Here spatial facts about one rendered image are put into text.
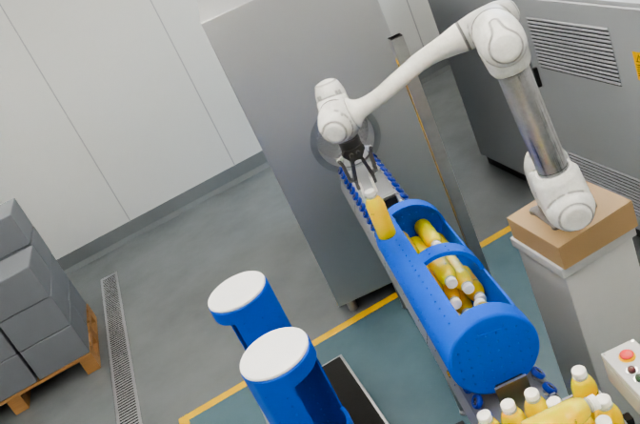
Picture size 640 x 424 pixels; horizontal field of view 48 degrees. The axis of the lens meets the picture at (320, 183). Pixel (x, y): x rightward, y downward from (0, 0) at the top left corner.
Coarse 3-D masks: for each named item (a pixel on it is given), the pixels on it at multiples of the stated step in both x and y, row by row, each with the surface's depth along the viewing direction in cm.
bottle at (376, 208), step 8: (368, 200) 256; (376, 200) 255; (368, 208) 257; (376, 208) 255; (384, 208) 257; (376, 216) 257; (384, 216) 257; (376, 224) 259; (384, 224) 258; (392, 224) 261; (376, 232) 262; (384, 232) 260; (392, 232) 261
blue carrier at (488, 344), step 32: (448, 224) 284; (384, 256) 281; (416, 256) 250; (416, 288) 241; (448, 320) 216; (480, 320) 208; (512, 320) 210; (448, 352) 212; (480, 352) 212; (512, 352) 214; (480, 384) 216
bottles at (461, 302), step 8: (440, 232) 289; (416, 240) 284; (424, 248) 278; (472, 280) 252; (448, 288) 250; (480, 288) 249; (448, 296) 248; (456, 296) 247; (464, 296) 254; (472, 296) 249; (480, 296) 246; (456, 304) 245; (464, 304) 250; (464, 312) 248
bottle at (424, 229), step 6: (420, 222) 288; (426, 222) 286; (414, 228) 290; (420, 228) 285; (426, 228) 282; (432, 228) 282; (420, 234) 283; (426, 234) 278; (432, 234) 277; (438, 234) 278; (426, 240) 277; (432, 240) 276; (438, 240) 275
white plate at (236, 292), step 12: (240, 276) 328; (252, 276) 323; (264, 276) 320; (216, 288) 328; (228, 288) 323; (240, 288) 319; (252, 288) 315; (216, 300) 318; (228, 300) 314; (240, 300) 310; (216, 312) 310; (228, 312) 307
